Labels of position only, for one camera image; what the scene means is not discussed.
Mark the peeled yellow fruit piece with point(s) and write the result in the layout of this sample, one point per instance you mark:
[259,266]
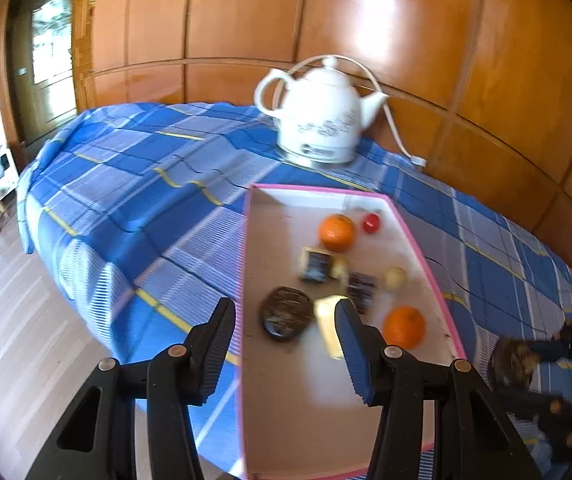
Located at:
[326,320]

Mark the red cherry tomato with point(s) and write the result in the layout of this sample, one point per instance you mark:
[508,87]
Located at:
[372,222]

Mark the blue plaid tablecloth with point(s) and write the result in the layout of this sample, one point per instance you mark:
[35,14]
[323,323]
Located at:
[140,200]

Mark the wooden wardrobe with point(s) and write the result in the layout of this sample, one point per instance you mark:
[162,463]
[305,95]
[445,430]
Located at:
[466,60]

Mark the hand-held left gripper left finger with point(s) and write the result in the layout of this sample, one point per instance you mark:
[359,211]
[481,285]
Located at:
[218,350]

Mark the wooden door with glass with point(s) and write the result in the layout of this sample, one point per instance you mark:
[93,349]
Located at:
[50,35]

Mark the pink-edged white cardboard tray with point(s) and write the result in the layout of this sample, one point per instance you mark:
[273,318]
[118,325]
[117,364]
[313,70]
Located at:
[291,410]

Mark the orange with stem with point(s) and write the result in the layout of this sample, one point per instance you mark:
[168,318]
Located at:
[337,232]

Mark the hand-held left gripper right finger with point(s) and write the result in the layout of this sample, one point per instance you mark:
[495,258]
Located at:
[353,355]

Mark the small pale yellow fruit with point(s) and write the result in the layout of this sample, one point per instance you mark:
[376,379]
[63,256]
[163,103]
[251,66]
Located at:
[395,277]

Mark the small stemless orange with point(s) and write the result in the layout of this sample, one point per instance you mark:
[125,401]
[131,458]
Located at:
[404,327]

